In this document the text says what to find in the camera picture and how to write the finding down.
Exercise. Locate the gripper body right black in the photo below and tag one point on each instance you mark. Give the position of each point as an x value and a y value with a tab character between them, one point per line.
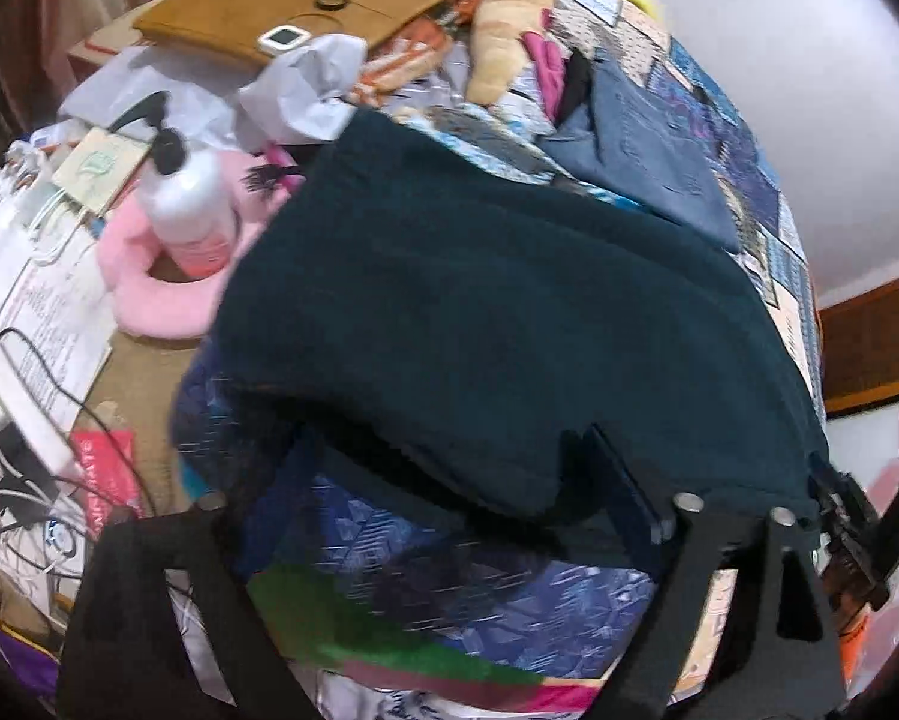
863	545

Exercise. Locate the folded blue denim jeans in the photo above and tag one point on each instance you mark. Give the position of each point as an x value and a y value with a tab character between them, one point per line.
621	139

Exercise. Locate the small white digital clock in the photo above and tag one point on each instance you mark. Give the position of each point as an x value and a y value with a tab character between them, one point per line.
281	39

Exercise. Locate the white pink lotion bottle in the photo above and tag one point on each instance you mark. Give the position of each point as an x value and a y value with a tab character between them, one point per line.
183	192

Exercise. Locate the white power strip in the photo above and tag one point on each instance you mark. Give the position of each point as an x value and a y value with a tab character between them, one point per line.
39	431

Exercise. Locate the brown wooden wardrobe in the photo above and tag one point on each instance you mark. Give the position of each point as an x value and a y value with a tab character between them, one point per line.
860	351

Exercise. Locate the magenta pink cloth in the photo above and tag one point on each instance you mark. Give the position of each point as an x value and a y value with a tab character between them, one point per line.
550	67

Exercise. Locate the dark teal fleece pants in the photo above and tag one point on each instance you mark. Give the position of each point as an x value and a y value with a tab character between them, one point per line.
477	355

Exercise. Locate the patchwork patterned bedspread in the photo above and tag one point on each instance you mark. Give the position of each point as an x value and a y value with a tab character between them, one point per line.
422	622

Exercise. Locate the crumpled white paper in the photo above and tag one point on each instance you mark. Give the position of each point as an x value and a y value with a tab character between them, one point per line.
301	97

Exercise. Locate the pink fluffy neck pillow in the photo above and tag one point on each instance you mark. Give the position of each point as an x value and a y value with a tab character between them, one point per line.
152	297

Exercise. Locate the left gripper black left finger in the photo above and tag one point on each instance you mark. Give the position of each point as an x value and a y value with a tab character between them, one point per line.
123	654

